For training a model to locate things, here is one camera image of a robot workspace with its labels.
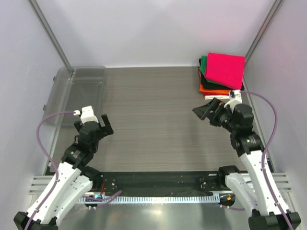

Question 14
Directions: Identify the crimson red t-shirt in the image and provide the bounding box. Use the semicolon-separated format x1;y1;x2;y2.
204;52;245;90

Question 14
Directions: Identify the orange folded t-shirt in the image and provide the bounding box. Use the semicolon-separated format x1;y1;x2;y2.
199;84;230;96

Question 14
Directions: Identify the red folded t-shirt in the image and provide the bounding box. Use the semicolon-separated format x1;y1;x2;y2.
198;67;202;79

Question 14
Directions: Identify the white folded t-shirt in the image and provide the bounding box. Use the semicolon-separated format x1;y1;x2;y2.
204;95;229;100

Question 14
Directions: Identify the left aluminium corner post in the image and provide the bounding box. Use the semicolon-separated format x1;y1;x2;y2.
28;0;74;75

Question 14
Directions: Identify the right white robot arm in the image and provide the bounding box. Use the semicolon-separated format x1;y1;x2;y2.
193;98;301;230

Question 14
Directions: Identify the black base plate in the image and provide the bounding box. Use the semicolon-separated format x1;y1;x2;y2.
93;171;231;197

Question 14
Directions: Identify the green folded t-shirt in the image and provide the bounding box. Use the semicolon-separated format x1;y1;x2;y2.
200;56;208;75

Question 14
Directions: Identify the right aluminium corner post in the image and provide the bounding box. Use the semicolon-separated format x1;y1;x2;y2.
245;0;284;64

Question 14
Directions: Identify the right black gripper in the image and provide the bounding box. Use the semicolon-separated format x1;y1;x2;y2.
193;97;239;133

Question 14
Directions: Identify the aluminium frame rail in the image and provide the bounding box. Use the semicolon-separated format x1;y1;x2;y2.
29;172;292;195

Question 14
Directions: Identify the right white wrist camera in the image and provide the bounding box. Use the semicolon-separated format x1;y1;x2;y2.
224;90;242;111

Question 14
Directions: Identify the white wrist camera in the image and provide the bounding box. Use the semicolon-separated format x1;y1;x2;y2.
224;90;242;111
73;106;98;125

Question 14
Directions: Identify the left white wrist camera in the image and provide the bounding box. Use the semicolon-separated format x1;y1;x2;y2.
73;106;98;125

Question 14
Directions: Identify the clear plastic bin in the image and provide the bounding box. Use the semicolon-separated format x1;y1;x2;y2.
43;66;106;119

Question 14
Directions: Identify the black folded t-shirt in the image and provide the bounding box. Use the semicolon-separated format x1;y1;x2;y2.
199;59;244;90

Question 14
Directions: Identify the aluminium corner post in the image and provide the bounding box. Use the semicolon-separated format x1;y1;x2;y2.
245;0;284;64
28;0;74;75

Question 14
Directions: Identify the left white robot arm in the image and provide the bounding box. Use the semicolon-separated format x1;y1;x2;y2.
13;106;114;230

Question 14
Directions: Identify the slotted cable duct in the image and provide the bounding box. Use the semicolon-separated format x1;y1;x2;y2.
80;194;221;205

